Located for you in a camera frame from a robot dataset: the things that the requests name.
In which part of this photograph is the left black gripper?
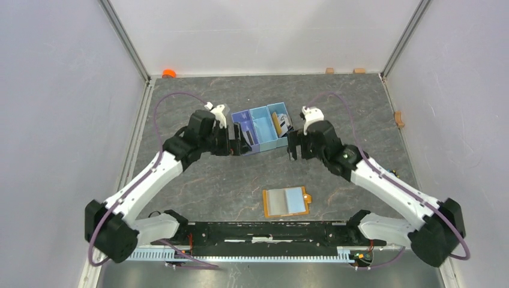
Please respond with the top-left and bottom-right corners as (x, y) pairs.
(200, 122), (251, 156)

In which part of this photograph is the white black striped card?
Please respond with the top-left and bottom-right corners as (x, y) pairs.
(243, 130), (257, 146)

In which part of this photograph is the stack of credit cards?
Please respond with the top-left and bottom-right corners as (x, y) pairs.
(271, 112), (293, 138)

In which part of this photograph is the light blue bin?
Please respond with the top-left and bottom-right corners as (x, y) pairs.
(249, 106), (278, 152)
(267, 102), (293, 148)

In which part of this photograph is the orange leather card holder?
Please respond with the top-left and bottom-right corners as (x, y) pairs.
(262, 186), (312, 218)

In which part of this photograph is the gold striped credit card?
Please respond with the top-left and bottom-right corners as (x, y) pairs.
(267, 189), (288, 216)

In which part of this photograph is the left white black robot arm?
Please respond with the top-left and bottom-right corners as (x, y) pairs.
(85, 104), (251, 266)

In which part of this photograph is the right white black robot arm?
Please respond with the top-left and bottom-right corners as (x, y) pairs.
(288, 121), (466, 268)

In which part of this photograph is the purple plastic bin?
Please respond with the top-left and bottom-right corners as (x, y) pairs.
(232, 110), (260, 155)

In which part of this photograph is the right wooden block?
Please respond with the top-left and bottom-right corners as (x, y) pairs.
(353, 68), (366, 74)

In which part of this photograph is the orange round cap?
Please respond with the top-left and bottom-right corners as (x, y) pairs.
(161, 69), (176, 78)

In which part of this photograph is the curved wooden piece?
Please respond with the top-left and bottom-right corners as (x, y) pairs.
(394, 111), (405, 129)

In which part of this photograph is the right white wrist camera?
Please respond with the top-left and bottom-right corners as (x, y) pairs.
(301, 106), (324, 136)

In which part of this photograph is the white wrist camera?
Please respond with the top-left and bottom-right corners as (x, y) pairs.
(204, 102), (230, 128)
(301, 106), (324, 136)

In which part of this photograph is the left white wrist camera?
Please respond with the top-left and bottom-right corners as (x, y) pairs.
(204, 102), (230, 128)

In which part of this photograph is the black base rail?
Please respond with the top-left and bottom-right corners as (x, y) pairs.
(170, 221), (386, 256)

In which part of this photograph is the white slotted cable duct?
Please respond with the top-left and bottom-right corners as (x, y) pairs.
(127, 248), (354, 263)

